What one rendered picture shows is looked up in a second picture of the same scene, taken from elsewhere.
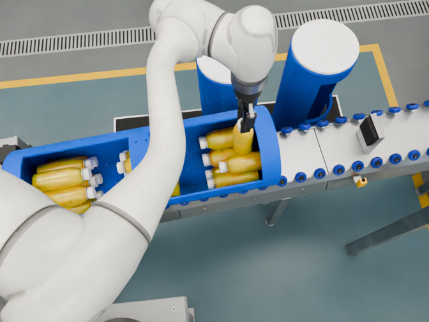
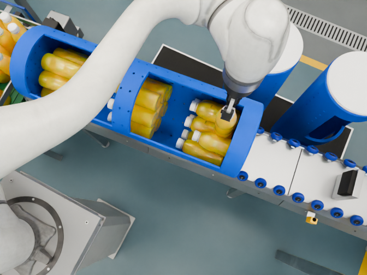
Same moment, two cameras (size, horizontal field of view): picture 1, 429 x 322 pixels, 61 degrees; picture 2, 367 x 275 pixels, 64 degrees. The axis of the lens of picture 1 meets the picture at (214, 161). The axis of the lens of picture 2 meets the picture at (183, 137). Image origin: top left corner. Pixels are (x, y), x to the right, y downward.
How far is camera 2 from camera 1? 0.28 m
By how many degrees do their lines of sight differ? 12
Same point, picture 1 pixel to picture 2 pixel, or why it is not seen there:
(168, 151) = (66, 104)
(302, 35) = (347, 61)
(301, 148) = (279, 159)
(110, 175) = not seen: hidden behind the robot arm
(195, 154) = (186, 111)
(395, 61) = not seen: outside the picture
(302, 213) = (260, 203)
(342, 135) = (323, 169)
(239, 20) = (246, 6)
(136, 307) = (61, 202)
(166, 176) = (43, 130)
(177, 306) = (90, 222)
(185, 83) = not seen: hidden behind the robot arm
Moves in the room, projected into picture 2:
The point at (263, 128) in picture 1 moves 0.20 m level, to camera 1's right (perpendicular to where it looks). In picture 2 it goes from (246, 125) to (305, 155)
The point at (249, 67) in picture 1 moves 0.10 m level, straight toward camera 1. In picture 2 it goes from (236, 64) to (200, 105)
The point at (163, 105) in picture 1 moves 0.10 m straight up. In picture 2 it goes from (105, 53) to (81, 7)
